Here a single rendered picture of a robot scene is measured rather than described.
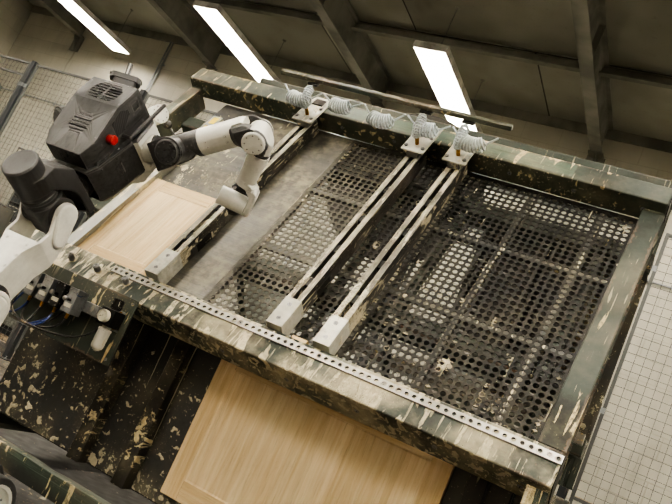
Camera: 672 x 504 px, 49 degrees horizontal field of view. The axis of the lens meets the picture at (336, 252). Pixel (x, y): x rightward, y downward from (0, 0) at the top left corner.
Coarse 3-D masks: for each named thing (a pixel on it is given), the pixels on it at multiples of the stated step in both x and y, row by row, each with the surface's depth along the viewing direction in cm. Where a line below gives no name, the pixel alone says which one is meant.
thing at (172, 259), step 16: (304, 96) 314; (304, 112) 324; (320, 112) 324; (304, 128) 322; (288, 144) 314; (304, 144) 323; (272, 160) 306; (288, 160) 316; (272, 176) 309; (224, 208) 286; (192, 224) 280; (208, 224) 280; (224, 224) 289; (176, 240) 274; (192, 240) 274; (208, 240) 283; (160, 256) 269; (176, 256) 268; (192, 256) 277; (160, 272) 263; (176, 272) 271
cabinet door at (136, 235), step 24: (144, 192) 306; (168, 192) 305; (192, 192) 304; (120, 216) 296; (144, 216) 295; (168, 216) 294; (192, 216) 293; (96, 240) 286; (120, 240) 285; (144, 240) 284; (168, 240) 283; (120, 264) 275; (144, 264) 274
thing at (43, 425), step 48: (48, 336) 296; (144, 336) 279; (0, 384) 296; (48, 384) 289; (96, 384) 282; (144, 384) 275; (192, 384) 268; (48, 432) 282; (96, 432) 272; (144, 432) 262; (48, 480) 247; (144, 480) 262; (480, 480) 220
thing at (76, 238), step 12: (156, 168) 314; (168, 168) 317; (132, 192) 303; (108, 204) 298; (120, 204) 298; (96, 216) 293; (108, 216) 294; (84, 228) 289; (96, 228) 291; (72, 240) 284
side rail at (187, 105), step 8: (192, 88) 358; (184, 96) 353; (192, 96) 353; (200, 96) 358; (176, 104) 348; (184, 104) 350; (192, 104) 355; (200, 104) 360; (176, 112) 347; (184, 112) 352; (192, 112) 357; (176, 120) 348; (184, 120) 353; (160, 128) 341; (176, 128) 350
